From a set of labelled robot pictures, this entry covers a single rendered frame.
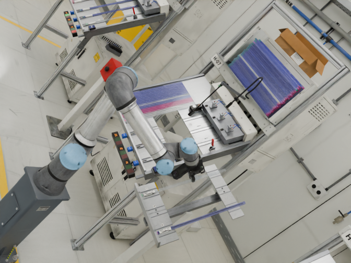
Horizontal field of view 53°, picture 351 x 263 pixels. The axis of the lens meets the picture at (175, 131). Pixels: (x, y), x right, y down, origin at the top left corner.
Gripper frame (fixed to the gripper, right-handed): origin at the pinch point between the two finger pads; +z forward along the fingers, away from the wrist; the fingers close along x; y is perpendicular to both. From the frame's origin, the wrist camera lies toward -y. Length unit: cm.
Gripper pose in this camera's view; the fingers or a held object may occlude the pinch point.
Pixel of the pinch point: (191, 180)
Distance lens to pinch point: 194.8
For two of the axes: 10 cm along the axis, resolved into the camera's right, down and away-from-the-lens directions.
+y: 9.1, -3.9, 1.3
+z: 1.3, 5.7, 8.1
